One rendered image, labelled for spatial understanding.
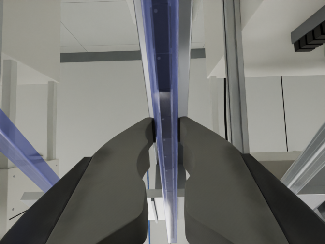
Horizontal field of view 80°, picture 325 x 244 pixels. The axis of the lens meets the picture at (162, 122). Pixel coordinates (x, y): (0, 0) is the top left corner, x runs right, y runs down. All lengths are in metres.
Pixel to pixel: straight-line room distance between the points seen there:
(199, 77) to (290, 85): 0.94
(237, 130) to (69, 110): 1.87
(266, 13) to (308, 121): 1.96
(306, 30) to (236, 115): 0.28
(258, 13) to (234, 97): 0.21
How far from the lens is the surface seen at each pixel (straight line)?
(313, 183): 0.40
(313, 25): 0.66
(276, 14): 0.62
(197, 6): 0.19
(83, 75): 2.24
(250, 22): 0.62
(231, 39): 0.63
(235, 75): 0.59
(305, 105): 2.48
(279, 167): 0.77
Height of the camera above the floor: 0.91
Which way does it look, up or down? 5 degrees down
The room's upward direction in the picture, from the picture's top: 178 degrees clockwise
